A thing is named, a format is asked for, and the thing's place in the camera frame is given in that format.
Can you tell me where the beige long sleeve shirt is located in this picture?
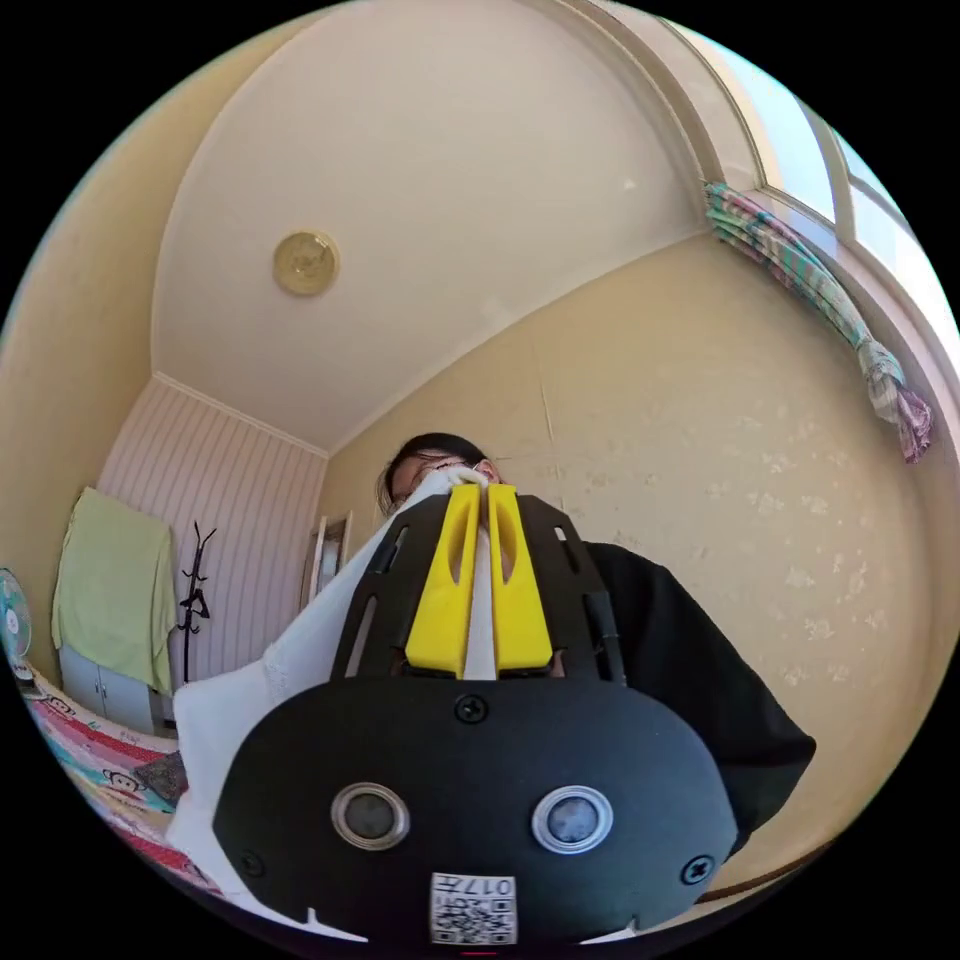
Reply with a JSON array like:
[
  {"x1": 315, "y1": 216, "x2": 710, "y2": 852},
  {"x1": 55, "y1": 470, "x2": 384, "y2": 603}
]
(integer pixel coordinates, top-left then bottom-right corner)
[{"x1": 164, "y1": 468, "x2": 500, "y2": 901}]

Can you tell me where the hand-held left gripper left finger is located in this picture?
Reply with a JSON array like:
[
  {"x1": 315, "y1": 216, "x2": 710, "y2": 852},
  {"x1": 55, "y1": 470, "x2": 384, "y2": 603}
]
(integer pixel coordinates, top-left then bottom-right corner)
[{"x1": 404, "y1": 483, "x2": 482, "y2": 673}]

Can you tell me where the window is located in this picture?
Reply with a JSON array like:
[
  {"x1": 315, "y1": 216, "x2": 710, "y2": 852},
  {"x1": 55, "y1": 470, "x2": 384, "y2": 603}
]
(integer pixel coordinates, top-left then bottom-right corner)
[{"x1": 659, "y1": 14, "x2": 960, "y2": 421}]

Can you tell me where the round ceiling lamp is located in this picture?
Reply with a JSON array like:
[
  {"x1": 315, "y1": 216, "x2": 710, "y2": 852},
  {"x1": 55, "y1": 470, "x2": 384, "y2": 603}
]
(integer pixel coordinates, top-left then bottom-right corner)
[{"x1": 272, "y1": 229, "x2": 342, "y2": 296}]

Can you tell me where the person's body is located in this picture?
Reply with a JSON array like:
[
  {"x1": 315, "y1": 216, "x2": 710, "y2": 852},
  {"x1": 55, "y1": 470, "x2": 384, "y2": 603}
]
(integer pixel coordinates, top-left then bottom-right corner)
[{"x1": 378, "y1": 432, "x2": 817, "y2": 856}]

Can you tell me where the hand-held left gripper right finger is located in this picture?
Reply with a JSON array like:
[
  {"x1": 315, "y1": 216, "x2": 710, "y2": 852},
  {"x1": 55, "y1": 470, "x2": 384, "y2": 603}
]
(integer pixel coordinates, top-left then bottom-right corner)
[{"x1": 487, "y1": 483, "x2": 555, "y2": 671}]

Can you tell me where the striped pastel curtain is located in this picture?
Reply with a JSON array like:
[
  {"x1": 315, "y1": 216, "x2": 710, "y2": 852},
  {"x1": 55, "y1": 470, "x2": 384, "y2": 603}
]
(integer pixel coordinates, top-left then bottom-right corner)
[{"x1": 703, "y1": 179, "x2": 934, "y2": 464}]

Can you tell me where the bed with printed sheet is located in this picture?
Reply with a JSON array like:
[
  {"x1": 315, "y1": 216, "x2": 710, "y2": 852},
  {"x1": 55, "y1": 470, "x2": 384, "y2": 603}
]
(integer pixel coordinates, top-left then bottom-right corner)
[{"x1": 18, "y1": 671, "x2": 226, "y2": 898}]

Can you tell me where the grey cupboard with green cloth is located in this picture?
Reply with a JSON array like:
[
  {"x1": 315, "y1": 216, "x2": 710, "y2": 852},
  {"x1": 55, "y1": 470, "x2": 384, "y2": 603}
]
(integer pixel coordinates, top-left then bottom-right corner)
[{"x1": 50, "y1": 486, "x2": 178, "y2": 736}]

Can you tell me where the white framed door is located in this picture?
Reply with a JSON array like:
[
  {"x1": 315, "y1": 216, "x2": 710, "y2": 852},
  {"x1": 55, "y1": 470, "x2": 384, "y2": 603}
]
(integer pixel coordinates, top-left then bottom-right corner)
[{"x1": 299, "y1": 511, "x2": 355, "y2": 613}]

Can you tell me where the black coat stand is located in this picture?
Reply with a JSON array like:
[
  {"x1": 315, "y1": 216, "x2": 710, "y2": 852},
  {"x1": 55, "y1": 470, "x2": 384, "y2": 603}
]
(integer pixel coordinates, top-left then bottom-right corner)
[{"x1": 173, "y1": 520, "x2": 219, "y2": 685}]

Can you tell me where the teal standing fan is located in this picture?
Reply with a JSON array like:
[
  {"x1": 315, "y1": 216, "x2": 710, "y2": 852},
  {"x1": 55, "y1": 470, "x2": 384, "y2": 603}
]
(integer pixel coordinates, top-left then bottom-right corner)
[{"x1": 0, "y1": 567, "x2": 37, "y2": 680}]

